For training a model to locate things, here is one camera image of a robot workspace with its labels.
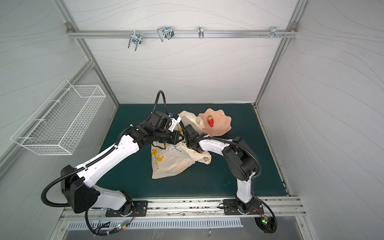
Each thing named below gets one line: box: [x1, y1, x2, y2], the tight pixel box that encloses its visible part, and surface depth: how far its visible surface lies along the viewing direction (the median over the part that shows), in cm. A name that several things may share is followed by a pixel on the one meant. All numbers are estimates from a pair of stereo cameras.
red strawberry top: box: [207, 115, 214, 128], surface depth 108 cm
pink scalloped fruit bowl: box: [198, 108, 232, 137], surface depth 109 cm
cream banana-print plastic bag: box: [151, 111, 212, 179], surface depth 79 cm
